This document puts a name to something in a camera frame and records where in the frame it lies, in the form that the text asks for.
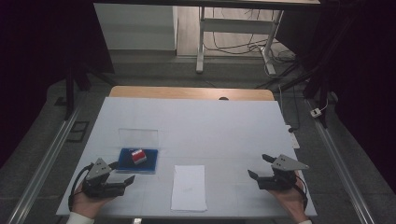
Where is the red and white stamp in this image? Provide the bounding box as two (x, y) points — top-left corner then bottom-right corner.
(130, 148), (149, 165)

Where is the wooden table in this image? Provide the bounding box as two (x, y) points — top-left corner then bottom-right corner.
(108, 85), (276, 102)

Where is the tangle of black floor cables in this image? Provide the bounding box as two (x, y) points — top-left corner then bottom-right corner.
(204, 7), (297, 63)

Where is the dark curtain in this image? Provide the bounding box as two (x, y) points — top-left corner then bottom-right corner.
(0, 0), (115, 169)
(276, 0), (396, 194)

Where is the white cabinet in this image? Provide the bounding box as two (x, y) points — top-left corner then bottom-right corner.
(93, 3), (178, 51)

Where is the person's left hand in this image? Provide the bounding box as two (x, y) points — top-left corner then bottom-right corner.
(70, 182), (115, 219)

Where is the person's right hand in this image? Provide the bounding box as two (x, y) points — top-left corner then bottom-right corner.
(269, 174), (309, 224)

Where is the black stand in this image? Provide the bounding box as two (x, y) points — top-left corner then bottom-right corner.
(64, 60), (117, 121)

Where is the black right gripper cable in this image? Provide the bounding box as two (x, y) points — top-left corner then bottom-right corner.
(292, 174), (309, 213)

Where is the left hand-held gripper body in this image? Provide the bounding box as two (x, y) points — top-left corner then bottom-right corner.
(81, 157), (126, 199)

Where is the aluminium rail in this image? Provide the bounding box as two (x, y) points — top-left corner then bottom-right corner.
(306, 99), (377, 224)
(6, 104), (82, 224)

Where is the white paper sheet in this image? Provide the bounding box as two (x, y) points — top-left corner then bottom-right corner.
(170, 164), (208, 213)

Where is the black floor frame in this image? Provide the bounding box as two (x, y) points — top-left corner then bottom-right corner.
(65, 120), (91, 144)

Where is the blue ink pad box clear lid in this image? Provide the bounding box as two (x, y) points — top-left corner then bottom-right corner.
(116, 128), (161, 175)

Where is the white board table cover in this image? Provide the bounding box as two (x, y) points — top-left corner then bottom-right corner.
(55, 96), (318, 217)

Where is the white desk frame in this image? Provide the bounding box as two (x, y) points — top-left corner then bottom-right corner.
(195, 6), (285, 77)

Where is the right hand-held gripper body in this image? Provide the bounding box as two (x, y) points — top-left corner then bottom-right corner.
(257, 154), (311, 191)

